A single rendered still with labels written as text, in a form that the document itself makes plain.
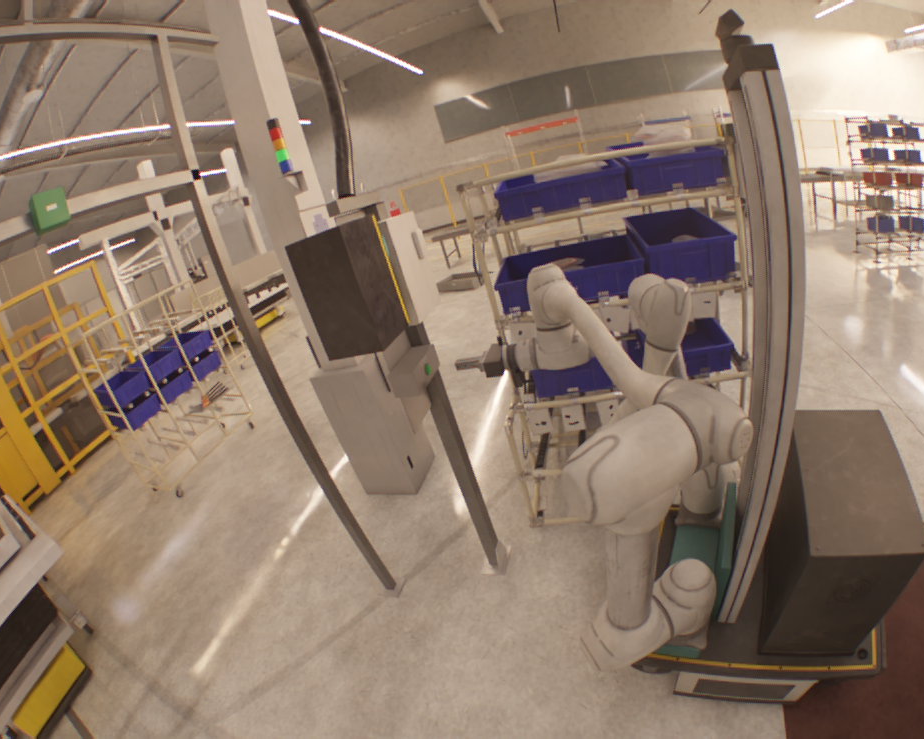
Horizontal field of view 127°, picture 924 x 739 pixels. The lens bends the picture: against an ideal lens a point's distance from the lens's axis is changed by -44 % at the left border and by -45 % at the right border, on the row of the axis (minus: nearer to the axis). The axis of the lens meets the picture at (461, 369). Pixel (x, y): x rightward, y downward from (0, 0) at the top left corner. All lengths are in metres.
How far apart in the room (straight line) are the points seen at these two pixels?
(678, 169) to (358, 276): 1.27
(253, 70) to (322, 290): 1.69
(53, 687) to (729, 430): 3.47
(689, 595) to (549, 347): 0.74
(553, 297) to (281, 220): 1.61
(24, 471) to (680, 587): 7.96
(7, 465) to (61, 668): 5.02
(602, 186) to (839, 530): 1.37
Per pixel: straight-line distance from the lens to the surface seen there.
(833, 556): 1.05
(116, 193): 1.35
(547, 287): 1.06
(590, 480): 0.59
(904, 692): 2.00
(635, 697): 1.72
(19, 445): 7.88
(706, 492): 1.47
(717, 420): 0.67
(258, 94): 2.38
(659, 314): 1.15
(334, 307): 0.95
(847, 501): 1.17
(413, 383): 1.22
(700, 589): 1.12
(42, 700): 3.36
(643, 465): 0.60
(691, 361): 1.76
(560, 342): 1.11
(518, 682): 1.78
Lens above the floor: 1.63
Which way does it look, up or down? 24 degrees down
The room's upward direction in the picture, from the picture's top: 17 degrees counter-clockwise
